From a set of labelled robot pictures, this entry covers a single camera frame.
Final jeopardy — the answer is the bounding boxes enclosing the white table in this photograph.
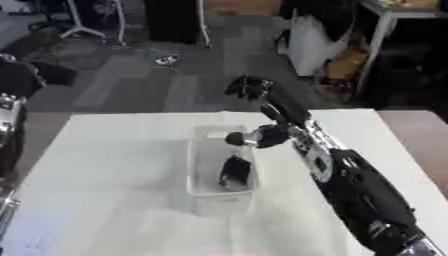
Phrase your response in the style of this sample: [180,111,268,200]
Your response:
[353,0,448,98]

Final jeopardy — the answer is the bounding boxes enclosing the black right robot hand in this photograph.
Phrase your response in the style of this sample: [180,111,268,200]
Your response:
[222,74,314,150]

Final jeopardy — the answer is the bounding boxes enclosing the thin white pole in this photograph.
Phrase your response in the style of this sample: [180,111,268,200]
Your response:
[196,0,214,48]

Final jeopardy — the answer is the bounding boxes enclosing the black cabinet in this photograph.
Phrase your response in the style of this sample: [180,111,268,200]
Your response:
[143,0,203,46]

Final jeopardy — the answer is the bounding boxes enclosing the white stand legs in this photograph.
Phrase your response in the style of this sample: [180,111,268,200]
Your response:
[57,0,130,47]

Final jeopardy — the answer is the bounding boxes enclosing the brown cardboard box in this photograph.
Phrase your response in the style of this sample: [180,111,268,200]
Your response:
[320,39,371,86]

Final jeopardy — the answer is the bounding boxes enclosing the white bag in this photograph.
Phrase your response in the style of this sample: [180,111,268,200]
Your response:
[283,14,354,78]

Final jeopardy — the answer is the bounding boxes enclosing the small black white object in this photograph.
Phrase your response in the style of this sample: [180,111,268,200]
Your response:
[152,54,184,68]

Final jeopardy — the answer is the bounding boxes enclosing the white plastic box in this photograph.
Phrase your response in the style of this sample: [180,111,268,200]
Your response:
[183,124,263,216]

